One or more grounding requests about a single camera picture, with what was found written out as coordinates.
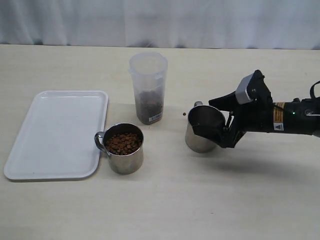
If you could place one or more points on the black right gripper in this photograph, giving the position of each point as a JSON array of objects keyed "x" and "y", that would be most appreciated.
[{"x": 246, "y": 117}]

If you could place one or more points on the steel mug with kibble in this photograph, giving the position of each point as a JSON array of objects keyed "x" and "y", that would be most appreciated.
[{"x": 123, "y": 145}]

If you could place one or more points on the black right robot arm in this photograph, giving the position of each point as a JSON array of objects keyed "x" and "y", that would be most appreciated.
[{"x": 298, "y": 117}]

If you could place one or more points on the clear plastic tall container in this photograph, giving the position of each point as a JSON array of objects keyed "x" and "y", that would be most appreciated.
[{"x": 148, "y": 72}]

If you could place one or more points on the white curtain backdrop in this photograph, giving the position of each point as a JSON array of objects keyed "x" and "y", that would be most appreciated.
[{"x": 205, "y": 24}]

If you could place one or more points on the white plastic tray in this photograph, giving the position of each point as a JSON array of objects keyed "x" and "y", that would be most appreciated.
[{"x": 56, "y": 138}]

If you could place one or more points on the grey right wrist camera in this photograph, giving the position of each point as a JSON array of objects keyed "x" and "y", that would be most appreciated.
[{"x": 242, "y": 92}]

